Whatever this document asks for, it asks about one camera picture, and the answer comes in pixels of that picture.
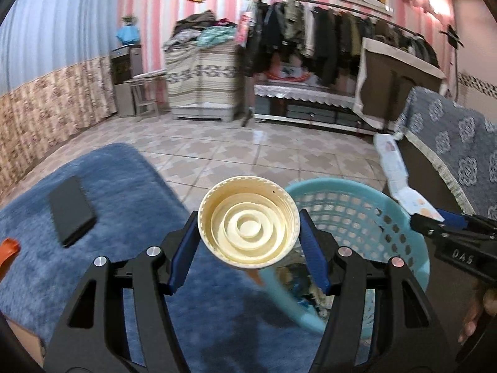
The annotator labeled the grey patterned sofa cover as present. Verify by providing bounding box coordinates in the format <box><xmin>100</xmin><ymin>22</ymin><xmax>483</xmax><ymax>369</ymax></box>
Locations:
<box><xmin>392</xmin><ymin>85</ymin><xmax>497</xmax><ymax>222</ymax></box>

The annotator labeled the blue curtain with floral band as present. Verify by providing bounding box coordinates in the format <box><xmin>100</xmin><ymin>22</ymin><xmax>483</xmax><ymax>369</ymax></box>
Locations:
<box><xmin>0</xmin><ymin>0</ymin><xmax>122</xmax><ymax>195</ymax></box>

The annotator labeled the small folding stool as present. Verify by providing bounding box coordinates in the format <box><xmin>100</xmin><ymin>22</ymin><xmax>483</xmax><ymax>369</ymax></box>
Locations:
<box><xmin>124</xmin><ymin>69</ymin><xmax>167</xmax><ymax>122</ymax></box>

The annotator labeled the brown cover with white trim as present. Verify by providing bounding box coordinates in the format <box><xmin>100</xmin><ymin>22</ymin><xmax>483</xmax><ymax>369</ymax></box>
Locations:
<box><xmin>354</xmin><ymin>38</ymin><xmax>447</xmax><ymax>125</ymax></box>

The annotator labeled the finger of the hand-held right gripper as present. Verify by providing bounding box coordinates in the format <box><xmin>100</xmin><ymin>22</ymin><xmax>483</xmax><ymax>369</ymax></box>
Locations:
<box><xmin>409</xmin><ymin>214</ymin><xmax>497</xmax><ymax>243</ymax></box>
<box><xmin>429</xmin><ymin>209</ymin><xmax>497</xmax><ymax>234</ymax></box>

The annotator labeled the row of hanging clothes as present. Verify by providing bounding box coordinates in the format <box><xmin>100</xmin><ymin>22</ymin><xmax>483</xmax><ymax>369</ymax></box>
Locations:
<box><xmin>235</xmin><ymin>0</ymin><xmax>441</xmax><ymax>86</ymax></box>

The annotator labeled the blue fluffy blanket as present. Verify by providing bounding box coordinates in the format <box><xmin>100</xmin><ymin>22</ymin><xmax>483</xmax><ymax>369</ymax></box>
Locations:
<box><xmin>0</xmin><ymin>142</ymin><xmax>331</xmax><ymax>373</ymax></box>

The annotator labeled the cabinet with striped cloth cover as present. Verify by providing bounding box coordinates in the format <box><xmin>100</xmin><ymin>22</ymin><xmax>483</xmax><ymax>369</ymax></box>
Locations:
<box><xmin>165</xmin><ymin>43</ymin><xmax>239</xmax><ymax>122</ymax></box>

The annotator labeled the black wall bracket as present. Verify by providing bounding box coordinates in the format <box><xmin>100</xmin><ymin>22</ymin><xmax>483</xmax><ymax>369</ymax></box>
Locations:
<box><xmin>440</xmin><ymin>25</ymin><xmax>464</xmax><ymax>49</ymax></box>

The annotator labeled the low cabinet with lace cloth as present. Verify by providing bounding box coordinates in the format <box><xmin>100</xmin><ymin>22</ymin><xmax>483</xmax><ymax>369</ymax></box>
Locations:
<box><xmin>252</xmin><ymin>83</ymin><xmax>379</xmax><ymax>135</ymax></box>

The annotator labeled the white printed wrapper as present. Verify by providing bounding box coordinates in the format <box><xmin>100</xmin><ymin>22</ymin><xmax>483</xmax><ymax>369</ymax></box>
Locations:
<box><xmin>373</xmin><ymin>134</ymin><xmax>445</xmax><ymax>222</ymax></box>

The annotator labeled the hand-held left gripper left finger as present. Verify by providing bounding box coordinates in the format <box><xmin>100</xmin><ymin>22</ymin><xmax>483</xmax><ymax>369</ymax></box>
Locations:
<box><xmin>43</xmin><ymin>210</ymin><xmax>199</xmax><ymax>373</ymax></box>

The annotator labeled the cream plastic lid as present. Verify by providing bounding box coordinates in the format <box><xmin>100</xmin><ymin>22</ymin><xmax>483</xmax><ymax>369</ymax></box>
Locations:
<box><xmin>197</xmin><ymin>176</ymin><xmax>300</xmax><ymax>269</ymax></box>

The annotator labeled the metal clothes rack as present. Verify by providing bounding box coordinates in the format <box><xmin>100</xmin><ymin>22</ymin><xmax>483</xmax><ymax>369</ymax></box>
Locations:
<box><xmin>239</xmin><ymin>0</ymin><xmax>441</xmax><ymax>127</ymax></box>

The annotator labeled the orange peel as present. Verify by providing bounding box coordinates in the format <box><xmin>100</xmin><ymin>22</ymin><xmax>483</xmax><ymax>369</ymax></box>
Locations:
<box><xmin>246</xmin><ymin>268</ymin><xmax>269</xmax><ymax>289</ymax></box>

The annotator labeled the teal plastic basket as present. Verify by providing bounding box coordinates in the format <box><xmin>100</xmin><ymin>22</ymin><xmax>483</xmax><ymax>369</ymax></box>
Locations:
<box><xmin>248</xmin><ymin>178</ymin><xmax>431</xmax><ymax>335</ymax></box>

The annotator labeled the grey water dispenser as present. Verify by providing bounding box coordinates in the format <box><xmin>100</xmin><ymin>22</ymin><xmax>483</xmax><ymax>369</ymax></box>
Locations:
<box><xmin>111</xmin><ymin>44</ymin><xmax>144</xmax><ymax>117</ymax></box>

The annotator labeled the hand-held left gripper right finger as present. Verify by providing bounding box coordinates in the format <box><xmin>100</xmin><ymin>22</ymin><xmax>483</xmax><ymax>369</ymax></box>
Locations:
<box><xmin>298</xmin><ymin>209</ymin><xmax>455</xmax><ymax>373</ymax></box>

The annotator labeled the orange plastic strip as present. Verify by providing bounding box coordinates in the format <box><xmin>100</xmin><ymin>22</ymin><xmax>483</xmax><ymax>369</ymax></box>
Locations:
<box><xmin>0</xmin><ymin>238</ymin><xmax>21</xmax><ymax>280</ymax></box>

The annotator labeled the pile of folded clothes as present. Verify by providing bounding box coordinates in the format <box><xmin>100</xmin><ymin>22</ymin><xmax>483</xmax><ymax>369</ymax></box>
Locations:
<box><xmin>163</xmin><ymin>11</ymin><xmax>238</xmax><ymax>50</ymax></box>

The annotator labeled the blue bag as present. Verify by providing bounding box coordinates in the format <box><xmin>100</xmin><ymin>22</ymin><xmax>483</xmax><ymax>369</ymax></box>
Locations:
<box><xmin>116</xmin><ymin>26</ymin><xmax>140</xmax><ymax>46</ymax></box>

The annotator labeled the person's right hand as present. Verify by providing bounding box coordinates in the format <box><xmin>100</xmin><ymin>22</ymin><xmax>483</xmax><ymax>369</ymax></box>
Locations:
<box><xmin>457</xmin><ymin>288</ymin><xmax>484</xmax><ymax>346</ymax></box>

